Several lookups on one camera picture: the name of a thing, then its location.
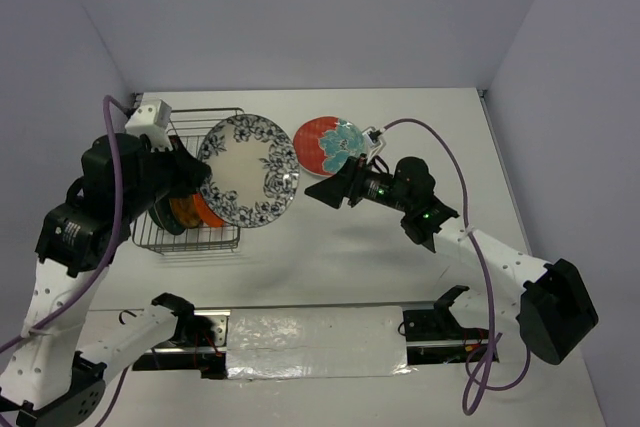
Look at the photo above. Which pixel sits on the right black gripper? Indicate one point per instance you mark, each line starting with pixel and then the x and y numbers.
pixel 335 188

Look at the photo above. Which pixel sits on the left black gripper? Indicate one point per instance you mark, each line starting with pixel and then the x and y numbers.
pixel 192 171

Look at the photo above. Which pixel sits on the red and teal plate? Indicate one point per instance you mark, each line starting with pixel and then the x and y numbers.
pixel 324 144

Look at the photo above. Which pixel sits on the blue floral white plate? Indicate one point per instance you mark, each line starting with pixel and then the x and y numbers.
pixel 254 170

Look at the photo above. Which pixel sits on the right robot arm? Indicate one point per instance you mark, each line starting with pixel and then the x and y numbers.
pixel 556 311

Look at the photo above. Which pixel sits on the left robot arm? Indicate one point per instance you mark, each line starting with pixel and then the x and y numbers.
pixel 50 380

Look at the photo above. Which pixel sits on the orange plastic plate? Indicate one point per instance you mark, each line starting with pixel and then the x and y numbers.
pixel 192 212

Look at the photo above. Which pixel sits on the dark green plate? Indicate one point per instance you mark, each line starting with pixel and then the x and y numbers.
pixel 162 215

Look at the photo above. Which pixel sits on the silver foil tape sheet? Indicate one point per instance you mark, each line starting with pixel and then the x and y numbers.
pixel 327 342

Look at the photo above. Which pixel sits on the wire dish rack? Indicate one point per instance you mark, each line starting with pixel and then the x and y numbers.
pixel 191 126

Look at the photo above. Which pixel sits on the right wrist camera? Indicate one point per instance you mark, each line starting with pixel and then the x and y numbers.
pixel 374 141

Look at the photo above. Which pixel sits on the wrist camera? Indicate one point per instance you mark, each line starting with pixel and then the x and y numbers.
pixel 374 141
pixel 151 119

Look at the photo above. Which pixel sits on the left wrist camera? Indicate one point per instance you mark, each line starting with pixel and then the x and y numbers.
pixel 151 119

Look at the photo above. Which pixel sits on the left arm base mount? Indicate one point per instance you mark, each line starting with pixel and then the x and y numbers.
pixel 201 348

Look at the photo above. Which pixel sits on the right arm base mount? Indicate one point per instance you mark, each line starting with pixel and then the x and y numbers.
pixel 434 336

